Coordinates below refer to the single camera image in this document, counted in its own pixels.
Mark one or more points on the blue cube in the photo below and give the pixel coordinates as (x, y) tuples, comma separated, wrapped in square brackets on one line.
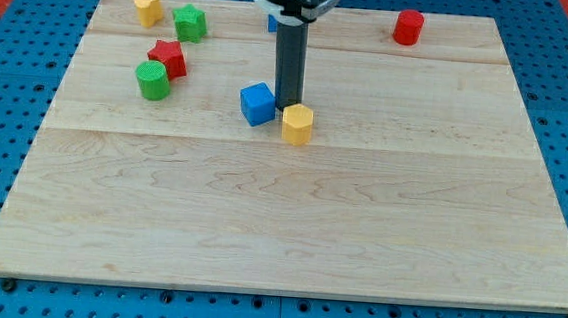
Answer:
[(257, 104)]

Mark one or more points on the yellow hexagon block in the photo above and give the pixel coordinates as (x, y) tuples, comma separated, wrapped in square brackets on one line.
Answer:
[(297, 124)]

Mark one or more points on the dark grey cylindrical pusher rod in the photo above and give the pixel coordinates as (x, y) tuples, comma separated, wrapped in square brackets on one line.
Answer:
[(291, 48)]

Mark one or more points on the blue block behind rod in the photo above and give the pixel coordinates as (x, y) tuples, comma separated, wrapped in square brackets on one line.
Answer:
[(272, 24)]

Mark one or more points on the wooden board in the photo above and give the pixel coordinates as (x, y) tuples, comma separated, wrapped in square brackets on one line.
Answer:
[(423, 182)]

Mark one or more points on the red star block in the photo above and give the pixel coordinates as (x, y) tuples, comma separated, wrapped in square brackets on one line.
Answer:
[(170, 54)]

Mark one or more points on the green cylinder block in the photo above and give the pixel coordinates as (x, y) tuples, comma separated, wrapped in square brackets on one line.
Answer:
[(152, 79)]

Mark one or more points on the green star block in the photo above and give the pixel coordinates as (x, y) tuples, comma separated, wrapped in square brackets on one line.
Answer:
[(189, 23)]

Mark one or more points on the red cylinder block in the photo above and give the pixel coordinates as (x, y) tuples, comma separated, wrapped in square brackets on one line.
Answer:
[(408, 27)]

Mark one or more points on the yellow heart block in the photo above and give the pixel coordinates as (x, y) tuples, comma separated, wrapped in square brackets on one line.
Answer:
[(149, 12)]

